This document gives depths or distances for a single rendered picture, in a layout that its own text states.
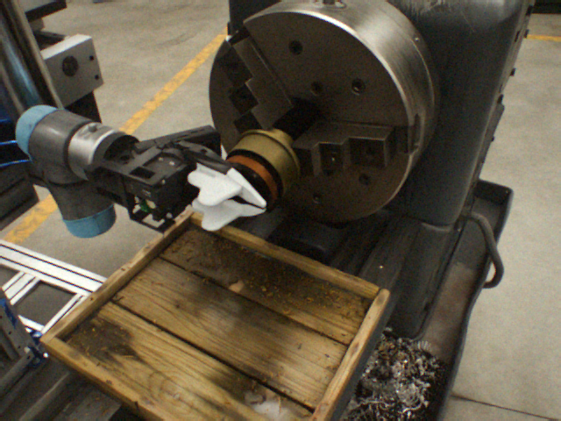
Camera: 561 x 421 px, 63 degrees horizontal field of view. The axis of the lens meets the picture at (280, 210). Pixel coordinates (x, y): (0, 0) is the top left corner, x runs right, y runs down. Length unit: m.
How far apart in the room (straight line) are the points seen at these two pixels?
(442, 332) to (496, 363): 0.71
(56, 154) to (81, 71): 0.30
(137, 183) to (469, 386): 1.40
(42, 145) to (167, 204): 0.20
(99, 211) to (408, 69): 0.47
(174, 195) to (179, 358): 0.21
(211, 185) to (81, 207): 0.25
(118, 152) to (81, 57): 0.34
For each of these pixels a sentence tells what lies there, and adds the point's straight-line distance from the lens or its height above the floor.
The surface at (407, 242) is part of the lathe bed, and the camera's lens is 0.81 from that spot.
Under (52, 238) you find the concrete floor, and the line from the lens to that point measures 2.28.
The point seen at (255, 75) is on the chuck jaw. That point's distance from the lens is 0.60.
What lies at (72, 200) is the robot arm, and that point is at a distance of 0.70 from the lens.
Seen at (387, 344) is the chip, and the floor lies 0.59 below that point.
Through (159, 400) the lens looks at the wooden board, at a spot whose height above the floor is 0.88.
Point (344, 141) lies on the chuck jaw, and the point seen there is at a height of 1.12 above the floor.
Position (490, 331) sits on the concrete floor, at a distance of 1.88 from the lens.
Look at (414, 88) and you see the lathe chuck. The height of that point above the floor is 1.16.
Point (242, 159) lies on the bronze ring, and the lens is 0.53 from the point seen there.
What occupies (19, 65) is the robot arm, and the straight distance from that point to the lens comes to 0.74.
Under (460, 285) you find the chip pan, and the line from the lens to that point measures 1.22.
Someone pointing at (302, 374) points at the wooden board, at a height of 0.89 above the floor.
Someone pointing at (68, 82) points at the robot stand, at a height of 1.06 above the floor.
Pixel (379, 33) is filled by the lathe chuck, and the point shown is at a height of 1.21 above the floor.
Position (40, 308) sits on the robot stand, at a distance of 1.70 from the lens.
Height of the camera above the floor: 1.40
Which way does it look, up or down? 40 degrees down
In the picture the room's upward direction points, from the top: straight up
